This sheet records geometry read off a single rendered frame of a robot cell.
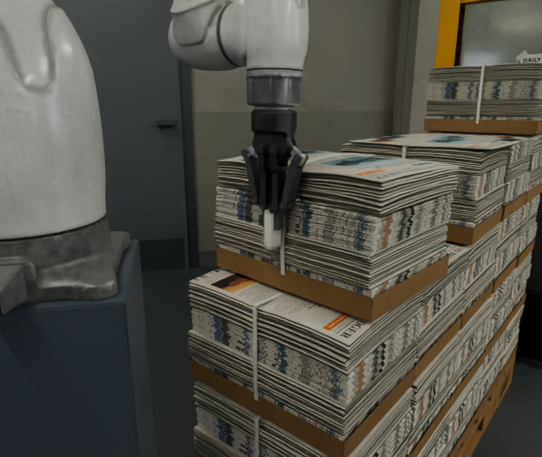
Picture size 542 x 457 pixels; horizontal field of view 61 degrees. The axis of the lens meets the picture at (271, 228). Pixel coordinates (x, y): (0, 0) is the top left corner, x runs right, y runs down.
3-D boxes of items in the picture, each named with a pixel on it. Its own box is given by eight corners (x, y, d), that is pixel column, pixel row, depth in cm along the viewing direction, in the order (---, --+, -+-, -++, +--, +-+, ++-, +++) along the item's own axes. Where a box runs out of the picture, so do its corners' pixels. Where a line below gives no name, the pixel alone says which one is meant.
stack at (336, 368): (198, 589, 114) (181, 277, 91) (400, 378, 200) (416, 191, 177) (331, 720, 90) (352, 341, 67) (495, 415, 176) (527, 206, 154)
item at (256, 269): (216, 265, 97) (215, 246, 95) (302, 237, 117) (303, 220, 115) (270, 286, 86) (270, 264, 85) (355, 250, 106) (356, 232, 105)
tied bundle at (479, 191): (334, 223, 133) (338, 142, 126) (380, 205, 155) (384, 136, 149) (470, 247, 110) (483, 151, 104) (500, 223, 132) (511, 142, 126)
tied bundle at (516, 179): (382, 205, 155) (386, 136, 149) (416, 192, 177) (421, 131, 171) (502, 223, 132) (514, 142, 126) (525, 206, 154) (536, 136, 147)
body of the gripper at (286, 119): (308, 108, 75) (306, 165, 77) (268, 108, 80) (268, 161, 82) (280, 108, 69) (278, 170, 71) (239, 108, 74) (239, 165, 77)
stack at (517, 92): (400, 379, 199) (427, 66, 165) (426, 351, 222) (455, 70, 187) (494, 416, 176) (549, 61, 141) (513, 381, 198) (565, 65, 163)
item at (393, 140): (348, 143, 125) (348, 140, 125) (391, 137, 147) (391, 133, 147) (490, 152, 103) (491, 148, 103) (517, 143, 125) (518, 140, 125)
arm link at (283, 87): (271, 73, 79) (270, 110, 81) (234, 71, 72) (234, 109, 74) (314, 72, 73) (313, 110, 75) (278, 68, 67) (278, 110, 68)
